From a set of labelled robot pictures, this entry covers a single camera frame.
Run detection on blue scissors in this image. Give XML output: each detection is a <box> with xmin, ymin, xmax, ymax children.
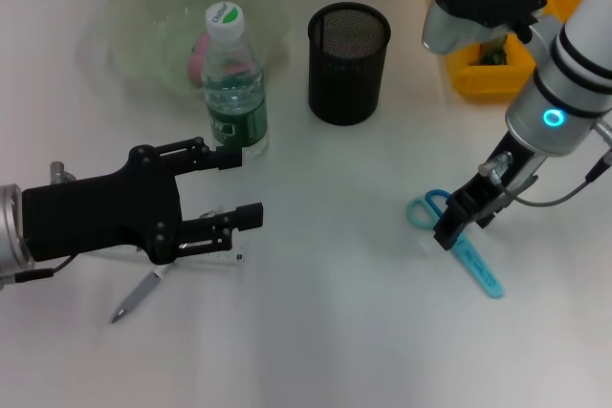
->
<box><xmin>405</xmin><ymin>189</ymin><xmax>506</xmax><ymax>300</ymax></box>

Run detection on yellow plastic bin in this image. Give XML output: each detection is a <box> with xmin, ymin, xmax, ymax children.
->
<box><xmin>427</xmin><ymin>0</ymin><xmax>595</xmax><ymax>102</ymax></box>

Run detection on translucent green fruit bowl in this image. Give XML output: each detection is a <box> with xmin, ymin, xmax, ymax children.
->
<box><xmin>107</xmin><ymin>0</ymin><xmax>292</xmax><ymax>104</ymax></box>

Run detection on silver ballpoint pen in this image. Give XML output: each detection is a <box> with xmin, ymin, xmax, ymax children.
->
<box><xmin>110</xmin><ymin>205</ymin><xmax>222</xmax><ymax>324</ymax></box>

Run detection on black mesh pen holder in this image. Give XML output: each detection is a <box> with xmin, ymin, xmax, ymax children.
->
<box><xmin>306</xmin><ymin>2</ymin><xmax>392</xmax><ymax>127</ymax></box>

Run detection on clear water bottle green label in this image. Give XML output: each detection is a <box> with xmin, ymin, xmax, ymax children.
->
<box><xmin>200</xmin><ymin>0</ymin><xmax>270</xmax><ymax>157</ymax></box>

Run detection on right wrist cable with connector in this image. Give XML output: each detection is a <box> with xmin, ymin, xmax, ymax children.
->
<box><xmin>477</xmin><ymin>120</ymin><xmax>612</xmax><ymax>209</ymax></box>

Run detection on clear plastic ruler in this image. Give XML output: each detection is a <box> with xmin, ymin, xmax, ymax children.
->
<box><xmin>85</xmin><ymin>235</ymin><xmax>248</xmax><ymax>271</ymax></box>

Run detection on green plastic wrapper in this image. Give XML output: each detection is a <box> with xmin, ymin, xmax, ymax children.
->
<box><xmin>470</xmin><ymin>34</ymin><xmax>511</xmax><ymax>67</ymax></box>

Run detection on left wrist cable with connector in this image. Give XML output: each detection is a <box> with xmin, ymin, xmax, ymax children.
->
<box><xmin>0</xmin><ymin>158</ymin><xmax>78</xmax><ymax>286</ymax></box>

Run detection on pink toy peach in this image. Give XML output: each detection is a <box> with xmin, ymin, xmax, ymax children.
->
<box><xmin>186</xmin><ymin>30</ymin><xmax>212</xmax><ymax>89</ymax></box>

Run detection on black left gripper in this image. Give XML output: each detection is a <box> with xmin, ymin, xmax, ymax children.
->
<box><xmin>21</xmin><ymin>137</ymin><xmax>265</xmax><ymax>266</ymax></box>

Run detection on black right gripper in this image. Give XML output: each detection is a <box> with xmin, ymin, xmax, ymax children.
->
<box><xmin>433</xmin><ymin>133</ymin><xmax>547</xmax><ymax>252</ymax></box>

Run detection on wrist cable with connector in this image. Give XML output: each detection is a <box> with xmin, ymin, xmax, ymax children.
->
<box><xmin>0</xmin><ymin>158</ymin><xmax>78</xmax><ymax>286</ymax></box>
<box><xmin>477</xmin><ymin>120</ymin><xmax>612</xmax><ymax>209</ymax></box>

